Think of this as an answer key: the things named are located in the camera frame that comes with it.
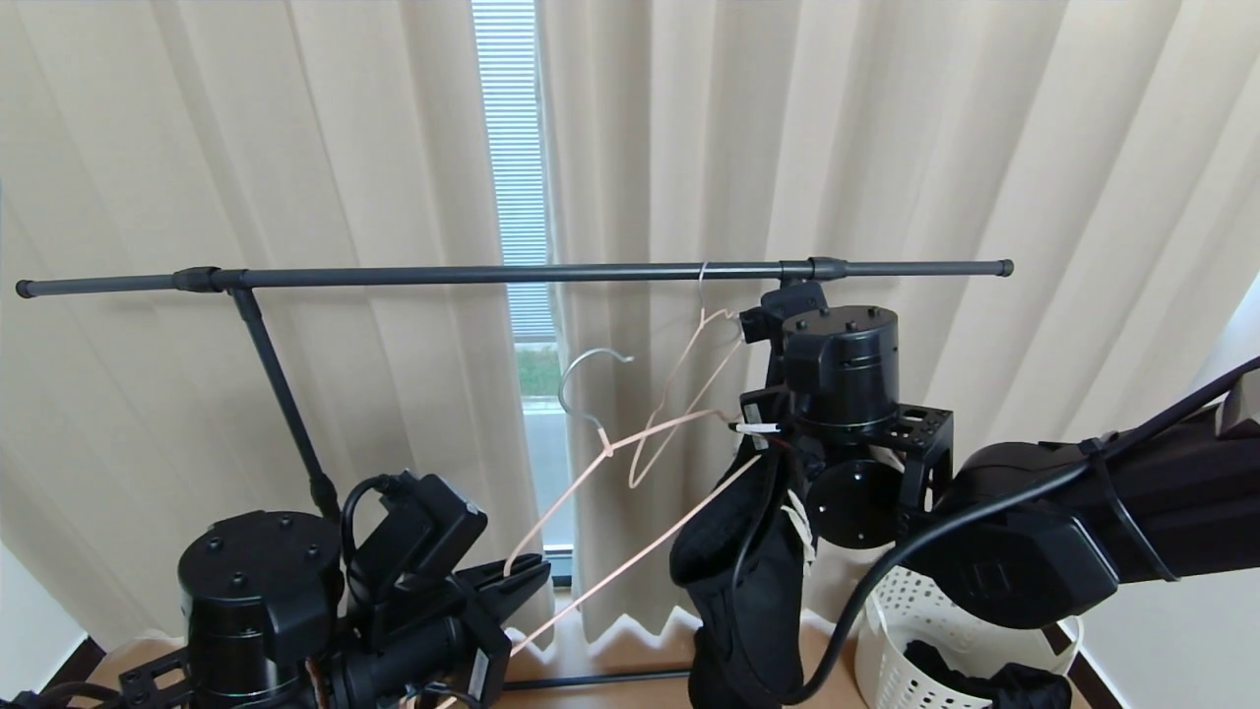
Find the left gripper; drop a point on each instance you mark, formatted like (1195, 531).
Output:
(413, 665)

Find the pink clothes hanger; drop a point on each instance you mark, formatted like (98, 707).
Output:
(576, 484)
(701, 330)

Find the black shorts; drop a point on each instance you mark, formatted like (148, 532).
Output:
(733, 581)

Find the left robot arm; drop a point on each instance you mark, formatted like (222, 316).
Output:
(256, 591)

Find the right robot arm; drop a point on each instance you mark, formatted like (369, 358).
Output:
(1132, 512)

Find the black clothes rack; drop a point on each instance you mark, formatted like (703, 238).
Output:
(443, 276)

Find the white laundry basket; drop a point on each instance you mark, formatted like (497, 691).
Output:
(906, 640)

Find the heap of clothes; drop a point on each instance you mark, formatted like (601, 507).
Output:
(994, 684)

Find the window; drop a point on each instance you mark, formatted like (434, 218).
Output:
(512, 148)

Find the beige curtain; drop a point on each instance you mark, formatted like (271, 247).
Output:
(886, 128)
(197, 148)

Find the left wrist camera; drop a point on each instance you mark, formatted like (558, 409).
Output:
(423, 527)

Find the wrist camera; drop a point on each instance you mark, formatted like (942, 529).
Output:
(783, 305)
(423, 527)

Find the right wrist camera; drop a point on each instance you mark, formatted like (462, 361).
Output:
(783, 305)

